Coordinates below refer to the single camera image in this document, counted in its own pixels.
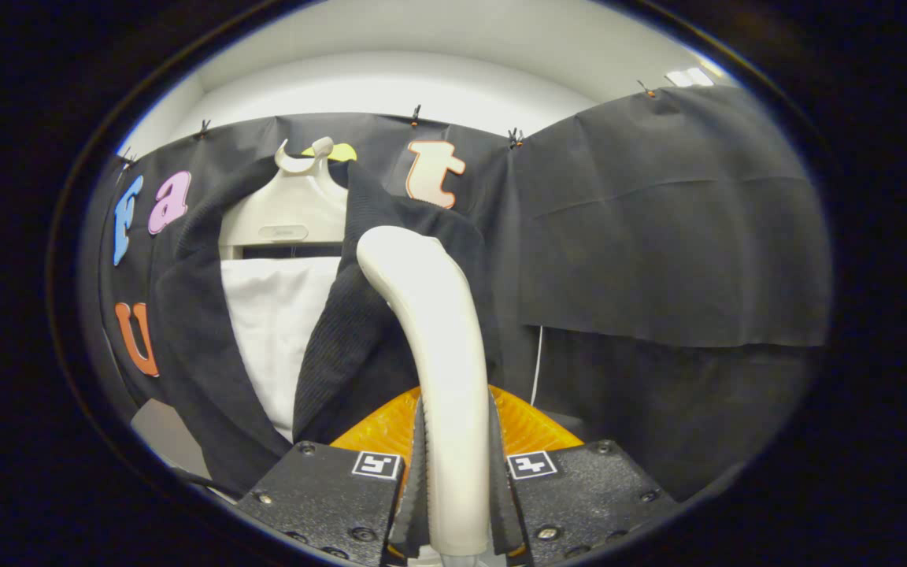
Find black jacket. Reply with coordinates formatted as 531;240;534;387
150;157;529;497

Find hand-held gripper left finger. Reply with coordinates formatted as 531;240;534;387
235;386;428;567

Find grey metal cabinet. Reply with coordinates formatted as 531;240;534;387
131;398;210;481

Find white plastic hanger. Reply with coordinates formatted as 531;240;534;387
217;136;350;261

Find white shirt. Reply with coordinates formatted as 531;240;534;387
221;256;342;443

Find white garment steamer head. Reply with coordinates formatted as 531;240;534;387
356;226;492;557

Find white hanging cord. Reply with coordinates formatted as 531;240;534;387
530;325;543;405

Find black backdrop cloth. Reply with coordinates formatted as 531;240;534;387
80;85;832;505

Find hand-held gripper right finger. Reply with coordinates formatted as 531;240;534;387
489;384;679;567

